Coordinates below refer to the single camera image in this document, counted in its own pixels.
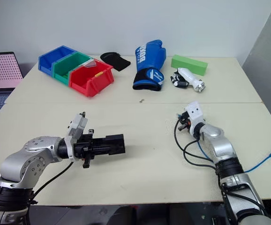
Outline blue Ethernet cable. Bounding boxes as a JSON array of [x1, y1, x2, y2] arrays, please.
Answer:
[[175, 112, 271, 174]]

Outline blue boxing glove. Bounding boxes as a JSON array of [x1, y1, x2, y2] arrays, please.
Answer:
[[132, 39, 167, 92]]

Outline white robotic hand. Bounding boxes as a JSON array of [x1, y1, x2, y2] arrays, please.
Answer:
[[170, 67, 207, 94]]

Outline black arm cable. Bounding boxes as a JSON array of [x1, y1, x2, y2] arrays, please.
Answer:
[[29, 160, 74, 205], [173, 118, 267, 218]]

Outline clear plastic bag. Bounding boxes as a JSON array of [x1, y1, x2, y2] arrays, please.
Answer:
[[83, 59, 99, 69]]

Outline green rectangular block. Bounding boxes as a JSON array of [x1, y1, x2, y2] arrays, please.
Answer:
[[171, 54, 209, 77]]

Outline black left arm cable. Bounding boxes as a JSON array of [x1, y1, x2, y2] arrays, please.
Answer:
[[29, 160, 74, 205]]

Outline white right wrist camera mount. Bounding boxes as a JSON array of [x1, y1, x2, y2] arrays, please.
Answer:
[[184, 101, 207, 137]]

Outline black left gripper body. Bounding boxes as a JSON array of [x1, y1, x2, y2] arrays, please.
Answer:
[[73, 128, 96, 169]]

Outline red plastic storage bin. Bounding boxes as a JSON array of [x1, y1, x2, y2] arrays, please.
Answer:
[[68, 59, 115, 98]]

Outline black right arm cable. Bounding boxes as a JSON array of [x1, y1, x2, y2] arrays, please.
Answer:
[[173, 118, 267, 218]]

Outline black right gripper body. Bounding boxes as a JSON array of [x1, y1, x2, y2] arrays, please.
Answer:
[[177, 111, 193, 132]]

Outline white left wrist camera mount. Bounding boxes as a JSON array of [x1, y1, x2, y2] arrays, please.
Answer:
[[64, 112, 89, 162]]

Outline green plastic storage bin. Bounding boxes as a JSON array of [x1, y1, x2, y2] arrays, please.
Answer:
[[52, 52, 91, 86]]

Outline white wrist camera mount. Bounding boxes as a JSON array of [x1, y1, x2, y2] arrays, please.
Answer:
[[64, 112, 89, 162], [184, 101, 207, 137]]

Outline blue plastic storage bin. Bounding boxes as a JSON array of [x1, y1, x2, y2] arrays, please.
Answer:
[[38, 45, 76, 77]]

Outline black cloth pouch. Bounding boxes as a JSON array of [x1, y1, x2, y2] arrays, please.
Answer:
[[100, 52, 131, 72]]

